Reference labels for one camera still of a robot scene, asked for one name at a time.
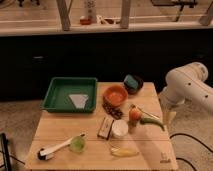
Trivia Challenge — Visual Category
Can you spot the dark chocolate pieces pile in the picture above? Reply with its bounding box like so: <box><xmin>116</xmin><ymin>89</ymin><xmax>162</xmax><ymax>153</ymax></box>
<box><xmin>102</xmin><ymin>103</ymin><xmax>123</xmax><ymax>120</ymax></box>

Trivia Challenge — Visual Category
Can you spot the green plastic tray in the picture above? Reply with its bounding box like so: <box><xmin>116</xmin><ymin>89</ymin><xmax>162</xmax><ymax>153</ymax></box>
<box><xmin>43</xmin><ymin>77</ymin><xmax>97</xmax><ymax>113</ymax></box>

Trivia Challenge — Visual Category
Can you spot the black stand at left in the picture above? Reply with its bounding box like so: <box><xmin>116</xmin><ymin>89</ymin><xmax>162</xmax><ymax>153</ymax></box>
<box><xmin>0</xmin><ymin>133</ymin><xmax>19</xmax><ymax>171</ymax></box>

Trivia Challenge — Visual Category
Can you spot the red object on shelf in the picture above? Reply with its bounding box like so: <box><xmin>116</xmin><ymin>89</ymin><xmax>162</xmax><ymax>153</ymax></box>
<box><xmin>80</xmin><ymin>18</ymin><xmax>92</xmax><ymax>25</ymax></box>

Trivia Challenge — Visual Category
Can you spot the white round container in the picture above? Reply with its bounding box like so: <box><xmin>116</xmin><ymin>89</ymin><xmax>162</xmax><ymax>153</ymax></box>
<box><xmin>111</xmin><ymin>120</ymin><xmax>128</xmax><ymax>138</ymax></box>

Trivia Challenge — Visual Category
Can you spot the green plastic cup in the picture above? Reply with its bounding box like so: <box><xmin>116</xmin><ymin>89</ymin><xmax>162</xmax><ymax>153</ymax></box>
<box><xmin>69</xmin><ymin>136</ymin><xmax>86</xmax><ymax>153</ymax></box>

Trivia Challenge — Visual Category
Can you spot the black bowl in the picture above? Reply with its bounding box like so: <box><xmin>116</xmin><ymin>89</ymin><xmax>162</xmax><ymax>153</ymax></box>
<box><xmin>124</xmin><ymin>74</ymin><xmax>143</xmax><ymax>95</ymax></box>

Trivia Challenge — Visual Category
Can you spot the white towel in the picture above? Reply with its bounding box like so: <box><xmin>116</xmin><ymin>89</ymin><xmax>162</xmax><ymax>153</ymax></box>
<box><xmin>69</xmin><ymin>94</ymin><xmax>89</xmax><ymax>109</ymax></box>

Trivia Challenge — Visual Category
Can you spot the orange peach fruit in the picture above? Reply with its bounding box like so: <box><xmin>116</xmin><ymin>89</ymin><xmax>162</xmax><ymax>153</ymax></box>
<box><xmin>129</xmin><ymin>107</ymin><xmax>142</xmax><ymax>122</ymax></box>

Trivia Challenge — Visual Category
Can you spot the teal sponge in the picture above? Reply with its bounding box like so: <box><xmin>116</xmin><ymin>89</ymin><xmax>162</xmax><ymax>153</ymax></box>
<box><xmin>124</xmin><ymin>75</ymin><xmax>138</xmax><ymax>89</ymax></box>

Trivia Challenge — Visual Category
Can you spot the white black brush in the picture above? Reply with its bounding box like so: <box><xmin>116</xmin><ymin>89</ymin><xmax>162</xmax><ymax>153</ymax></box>
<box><xmin>37</xmin><ymin>137</ymin><xmax>73</xmax><ymax>160</ymax></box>

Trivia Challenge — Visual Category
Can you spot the yellow banana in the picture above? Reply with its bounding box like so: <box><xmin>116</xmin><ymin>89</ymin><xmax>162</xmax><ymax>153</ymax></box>
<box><xmin>110</xmin><ymin>147</ymin><xmax>139</xmax><ymax>157</ymax></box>

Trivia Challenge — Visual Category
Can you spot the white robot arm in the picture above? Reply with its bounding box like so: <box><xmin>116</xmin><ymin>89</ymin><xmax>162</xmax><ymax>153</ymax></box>
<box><xmin>159</xmin><ymin>62</ymin><xmax>213</xmax><ymax>125</ymax></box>

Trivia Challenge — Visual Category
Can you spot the black floor cable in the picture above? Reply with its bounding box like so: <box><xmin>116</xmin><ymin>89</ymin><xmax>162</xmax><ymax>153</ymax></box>
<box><xmin>169</xmin><ymin>132</ymin><xmax>213</xmax><ymax>171</ymax></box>

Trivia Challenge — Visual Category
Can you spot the orange bowl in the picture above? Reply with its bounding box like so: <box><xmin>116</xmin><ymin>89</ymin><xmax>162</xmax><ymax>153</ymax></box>
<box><xmin>103</xmin><ymin>85</ymin><xmax>128</xmax><ymax>107</ymax></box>

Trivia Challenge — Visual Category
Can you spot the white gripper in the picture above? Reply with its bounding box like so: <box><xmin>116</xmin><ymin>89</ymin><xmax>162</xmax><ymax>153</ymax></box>
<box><xmin>159</xmin><ymin>87</ymin><xmax>185</xmax><ymax>125</ymax></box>

